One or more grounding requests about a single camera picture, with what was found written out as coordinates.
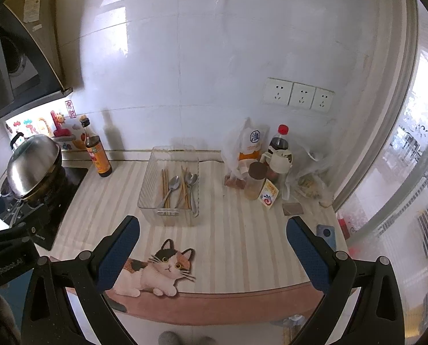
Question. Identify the glass jar with brown lid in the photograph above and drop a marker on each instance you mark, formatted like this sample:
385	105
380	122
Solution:
256	183

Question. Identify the frosted glass door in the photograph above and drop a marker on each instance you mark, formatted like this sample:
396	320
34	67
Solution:
397	187

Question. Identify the metal spoon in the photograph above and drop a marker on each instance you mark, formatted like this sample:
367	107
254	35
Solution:
188	178
174	183
194	179

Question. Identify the grey slipper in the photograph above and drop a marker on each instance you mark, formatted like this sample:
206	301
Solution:
169	338

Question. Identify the red object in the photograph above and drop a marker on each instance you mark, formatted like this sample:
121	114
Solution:
346	226

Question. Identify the dark bottle with red cap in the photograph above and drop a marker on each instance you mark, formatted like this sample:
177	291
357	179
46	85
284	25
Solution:
279	140

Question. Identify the black wok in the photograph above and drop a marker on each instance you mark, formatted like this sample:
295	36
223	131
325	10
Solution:
52	183

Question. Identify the salt packet with blue emblem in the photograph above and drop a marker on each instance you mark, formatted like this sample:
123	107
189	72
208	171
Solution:
252	143

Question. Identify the colourful wall stickers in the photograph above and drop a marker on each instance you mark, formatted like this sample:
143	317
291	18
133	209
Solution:
48	129

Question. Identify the crumpled clear plastic bag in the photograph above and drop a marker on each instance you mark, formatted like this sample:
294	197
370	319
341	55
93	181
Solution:
311	176

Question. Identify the black gas stove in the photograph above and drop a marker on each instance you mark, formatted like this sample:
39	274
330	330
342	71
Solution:
63	201

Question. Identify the steel wok lid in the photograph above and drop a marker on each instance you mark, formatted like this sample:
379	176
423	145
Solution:
32	165

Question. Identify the white wall socket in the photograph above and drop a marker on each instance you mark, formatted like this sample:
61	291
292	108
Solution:
322	100
277	91
302	96

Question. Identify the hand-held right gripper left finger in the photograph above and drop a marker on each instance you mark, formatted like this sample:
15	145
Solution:
117	255

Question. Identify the small seasoning packet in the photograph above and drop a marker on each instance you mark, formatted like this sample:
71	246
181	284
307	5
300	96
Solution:
268	196

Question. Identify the soy sauce bottle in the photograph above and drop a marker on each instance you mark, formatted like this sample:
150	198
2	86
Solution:
98	154

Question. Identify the clear plastic bottle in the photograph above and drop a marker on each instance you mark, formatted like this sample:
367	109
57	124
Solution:
294	321

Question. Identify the person's left forearm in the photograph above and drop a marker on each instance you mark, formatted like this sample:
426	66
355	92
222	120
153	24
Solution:
3	312

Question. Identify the blue smartphone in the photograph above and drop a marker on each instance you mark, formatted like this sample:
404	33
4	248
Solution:
326	236

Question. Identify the range hood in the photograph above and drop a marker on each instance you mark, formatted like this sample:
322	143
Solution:
20	61

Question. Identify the clear plastic basket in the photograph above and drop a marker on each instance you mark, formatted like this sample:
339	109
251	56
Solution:
152	208

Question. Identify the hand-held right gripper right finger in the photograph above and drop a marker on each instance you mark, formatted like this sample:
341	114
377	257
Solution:
307	255

